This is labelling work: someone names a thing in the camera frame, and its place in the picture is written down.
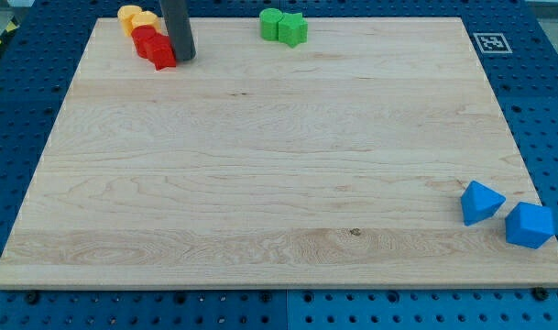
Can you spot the yellow block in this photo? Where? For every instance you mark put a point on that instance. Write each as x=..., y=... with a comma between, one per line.
x=125, y=15
x=146, y=18

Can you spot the light wooden board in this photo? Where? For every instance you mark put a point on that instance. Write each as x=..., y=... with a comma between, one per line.
x=337, y=164

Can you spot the grey cylindrical pointer rod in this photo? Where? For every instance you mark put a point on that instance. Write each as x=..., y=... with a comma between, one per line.
x=177, y=21

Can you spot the blue triangular block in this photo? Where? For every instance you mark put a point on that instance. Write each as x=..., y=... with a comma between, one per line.
x=479, y=202

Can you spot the black bolt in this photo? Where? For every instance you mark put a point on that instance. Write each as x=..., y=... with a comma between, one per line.
x=540, y=294
x=31, y=297

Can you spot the blue cube block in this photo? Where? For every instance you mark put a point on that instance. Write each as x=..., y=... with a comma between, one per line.
x=529, y=225

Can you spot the red cylinder block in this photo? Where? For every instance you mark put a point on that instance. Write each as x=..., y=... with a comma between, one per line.
x=140, y=35

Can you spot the red angular block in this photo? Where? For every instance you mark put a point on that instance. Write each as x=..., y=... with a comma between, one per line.
x=159, y=52

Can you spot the green cylinder block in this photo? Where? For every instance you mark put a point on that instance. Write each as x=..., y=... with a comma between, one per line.
x=269, y=19

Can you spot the yellow block right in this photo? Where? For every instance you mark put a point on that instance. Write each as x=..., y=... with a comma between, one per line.
x=146, y=18

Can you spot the yellow block left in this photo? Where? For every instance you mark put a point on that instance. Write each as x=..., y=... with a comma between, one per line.
x=125, y=15

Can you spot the green star block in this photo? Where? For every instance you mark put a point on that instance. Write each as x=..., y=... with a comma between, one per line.
x=293, y=29

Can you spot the white fiducial marker tag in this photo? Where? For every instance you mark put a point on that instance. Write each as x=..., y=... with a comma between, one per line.
x=492, y=43

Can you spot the black bolt right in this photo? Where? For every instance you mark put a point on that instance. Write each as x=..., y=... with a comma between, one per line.
x=540, y=294

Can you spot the black bolt left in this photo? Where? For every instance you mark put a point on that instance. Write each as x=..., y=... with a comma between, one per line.
x=31, y=297

